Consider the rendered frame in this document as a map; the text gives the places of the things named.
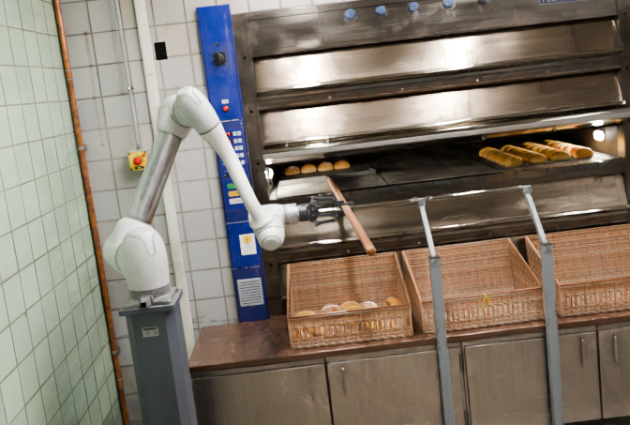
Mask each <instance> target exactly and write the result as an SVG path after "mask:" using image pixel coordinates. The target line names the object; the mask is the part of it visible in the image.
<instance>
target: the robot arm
mask: <svg viewBox="0 0 630 425"><path fill-rule="evenodd" d="M192 129H195V130H196V131H197V132H198V133H199V135H200V136H201V137H202V138H203V139H204V140H205V141H206V142H208V143H209V145H210V146H211V147H212V148H213V149H214V150H215V151H216V152H217V154H218V155H219V156H220V158H221V160H222V161H223V163H224V165H225V167H226V169H227V171H228V173H229V175H230V177H231V179H232V182H233V183H234V185H235V187H236V189H237V191H238V193H239V195H240V197H241V199H242V201H243V203H244V205H245V207H246V209H247V211H248V223H249V226H250V227H251V228H252V229H253V231H254V234H255V236H256V238H257V239H258V242H259V244H260V245H261V247H262V248H263V249H265V250H269V251H272V250H276V249H277V248H279V247H280V246H281V245H282V243H283V241H284V236H285V232H284V226H285V225H292V224H298V221H299V220H300V222H302V221H313V223H314V224H315V227H318V226H319V225H321V224H326V223H330V222H334V221H337V220H338V217H344V216H346V214H345V213H344V211H338V212H337V213H320V209H321V208H324V207H328V206H331V205H337V206H340V205H353V202H345V203H344V201H343V200H341V201H336V199H335V197H315V196H312V197H311V198H312V199H311V202H309V203H308V204H302V205H298V206H296V204H287V205H277V204H273V205H260V204H259V202H258V200H257V198H256V196H255V194H254V192H253V190H252V188H251V186H250V184H249V182H248V179H247V176H246V174H245V172H244V170H243V168H242V165H241V163H240V161H239V159H238V158H237V156H236V154H235V152H234V150H233V147H232V145H231V144H230V142H229V140H228V137H227V135H226V133H225V131H224V129H223V127H222V125H221V122H220V121H219V119H218V116H217V114H216V112H215V110H214V109H213V107H212V106H211V104H210V103H209V101H208V100H207V99H206V97H205V96H204V95H203V94H202V93H201V92H200V91H199V90H197V89H196V88H194V87H193V86H185V87H183V88H181V89H180V90H179V91H178V92H177V94H175V95H171V96H169V97H167V98H165V99H164V100H163V101H162V102H161V103H160V105H159V107H158V111H157V131H158V134H157V138H156V140H155V142H154V145H153V148H152V150H151V153H150V156H149V158H148V161H147V163H146V165H145V168H144V171H143V173H142V178H141V180H140V183H139V186H138V188H137V190H136V193H135V196H134V198H133V201H132V204H131V206H130V209H129V211H128V213H127V217H126V218H122V219H121V220H119V221H118V222H117V223H116V225H115V227H114V229H113V230H112V233H111V234H110V236H109V237H108V238H107V239H106V241H105V243H104V246H103V256H104V259H105V261H106V263H107V264H108V265H109V266H110V267H111V268H112V269H113V270H115V271H116V272H118V273H121V274H123V275H124V277H125V278H126V279H127V285H128V292H129V299H128V300H127V302H126V303H125V304H124V305H123V310H129V309H134V308H142V309H144V308H147V307H149V306H157V305H169V304H172V303H173V302H172V300H173V297H174V295H175V294H176V293H177V292H178V287H171V284H170V278H169V266H168V259H167V253H166V250H165V246H164V242H163V240H162V238H161V236H160V235H159V234H158V232H157V231H156V230H154V229H153V227H152V226H151V223H152V220H153V217H154V216H155V213H156V210H157V208H158V203H159V200H160V198H161V195H162V192H163V190H164V188H165V185H166V182H167V180H168V177H169V174H170V171H171V169H172V166H173V163H174V160H175V157H176V154H177V152H178V149H179V146H180V144H181V142H182V141H184V140H185V139H186V138H187V136H188V134H189V133H190V131H191V130H192ZM316 201H333V202H330V203H326V204H323V205H315V204H314V203H313V202H316ZM318 217H334V218H332V219H329V220H320V221H317V220H316V219H317V218H318Z"/></svg>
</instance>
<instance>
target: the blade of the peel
mask: <svg viewBox="0 0 630 425"><path fill-rule="evenodd" d="M375 174H376V170H375V169H372V168H369V167H360V168H351V169H344V170H336V171H329V172H321V173H313V174H305V175H291V176H283V177H280V178H279V184H280V186H287V185H294V184H302V183H310V182H318V181H325V175H331V176H332V179H340V178H348V177H357V176H364V175H375Z"/></svg>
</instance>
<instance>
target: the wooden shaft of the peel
mask: <svg viewBox="0 0 630 425"><path fill-rule="evenodd" d="M326 180H327V182H328V184H329V186H330V188H331V189H332V191H333V192H334V194H335V196H336V197H337V200H338V201H341V200H343V201H344V203H345V202H346V201H345V199H344V197H343V196H342V194H341V193H340V191H339V189H338V187H337V186H336V184H335V182H334V181H333V179H332V177H330V176H328V177H327V178H326ZM341 207H342V209H343V211H344V213H345V214H346V216H347V218H348V220H349V222H350V223H351V225H352V227H353V229H354V231H355V232H356V234H357V236H358V238H359V240H360V241H361V243H362V245H363V247H364V249H365V250H366V252H367V254H368V255H369V256H373V255H375V253H376V249H375V248H374V246H373V245H372V243H371V241H370V240H369V238H368V236H367V234H366V233H365V231H364V229H363V228H362V226H361V225H360V223H359V221H358V220H357V218H356V216H355V215H354V214H353V212H352V210H351V209H350V207H349V206H348V205H342V206H341Z"/></svg>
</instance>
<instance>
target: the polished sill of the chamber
mask: <svg viewBox="0 0 630 425"><path fill-rule="evenodd" d="M618 167H625V159H622V158H616V159H600V160H592V161H584V162H576V163H568V164H560V165H552V166H544V167H536V168H528V169H520V170H512V171H504V172H496V173H488V174H480V175H464V176H457V177H448V178H441V179H432V180H425V181H416V182H409V183H400V184H393V185H384V186H377V187H368V188H360V189H352V190H340V193H341V194H342V196H343V197H344V199H345V200H347V199H354V198H363V197H370V196H379V195H386V194H395V193H402V192H411V191H419V190H434V189H442V188H450V187H458V186H466V185H474V184H482V183H490V182H498V181H506V180H514V179H522V178H530V177H538V176H546V175H561V174H570V173H577V172H586V171H593V170H602V169H609V168H618ZM312 196H315V197H335V199H336V201H337V200H338V199H337V197H336V196H335V194H334V192H332V191H328V192H321V193H312V194H305V195H296V196H289V197H280V198H273V199H270V201H269V202H270V205H273V204H277V205H287V204H296V205H302V204H308V203H309V202H311V199H312V198H311V197H312Z"/></svg>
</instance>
